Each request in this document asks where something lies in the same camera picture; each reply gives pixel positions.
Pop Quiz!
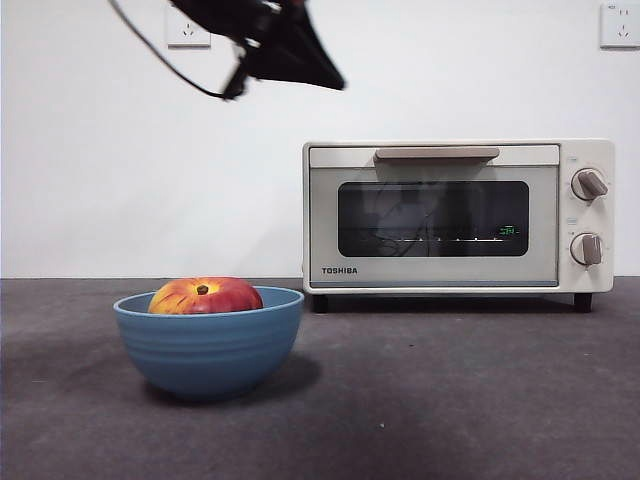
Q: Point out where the cream toaster oven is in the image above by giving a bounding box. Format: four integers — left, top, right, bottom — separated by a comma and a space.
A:
301, 139, 615, 314

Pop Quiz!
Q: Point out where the white wall socket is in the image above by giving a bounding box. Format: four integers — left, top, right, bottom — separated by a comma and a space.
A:
599, 2, 640, 50
166, 5, 212, 50

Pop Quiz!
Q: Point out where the taupe oven knob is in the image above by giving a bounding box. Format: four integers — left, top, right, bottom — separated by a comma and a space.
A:
570, 168, 610, 203
569, 232, 604, 266

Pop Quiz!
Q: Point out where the red yellow apple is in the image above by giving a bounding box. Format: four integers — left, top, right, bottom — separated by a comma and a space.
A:
147, 276, 265, 316

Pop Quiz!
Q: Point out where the oven door with taupe handle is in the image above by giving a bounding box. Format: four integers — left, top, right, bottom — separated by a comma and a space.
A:
308, 144, 560, 289

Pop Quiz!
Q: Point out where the blue ribbed bowl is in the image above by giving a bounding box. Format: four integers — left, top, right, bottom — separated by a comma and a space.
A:
112, 286, 305, 404

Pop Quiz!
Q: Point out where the black camera cable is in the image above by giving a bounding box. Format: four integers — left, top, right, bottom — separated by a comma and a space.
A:
107, 0, 229, 101

